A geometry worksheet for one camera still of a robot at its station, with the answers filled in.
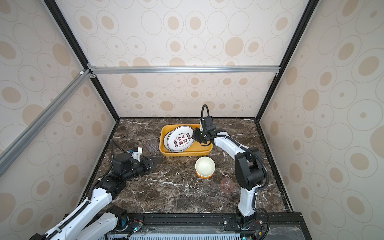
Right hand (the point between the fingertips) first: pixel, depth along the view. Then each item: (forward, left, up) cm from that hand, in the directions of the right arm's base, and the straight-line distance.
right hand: (192, 135), depth 92 cm
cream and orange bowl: (-17, -8, -8) cm, 21 cm away
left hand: (-21, +14, +6) cm, 26 cm away
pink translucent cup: (-26, -20, -14) cm, 36 cm away
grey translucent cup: (-22, -13, +18) cm, 31 cm away
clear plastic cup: (+1, +27, -10) cm, 29 cm away
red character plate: (0, +8, -3) cm, 8 cm away
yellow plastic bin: (-7, -3, -5) cm, 9 cm away
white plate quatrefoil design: (-1, +17, -7) cm, 19 cm away
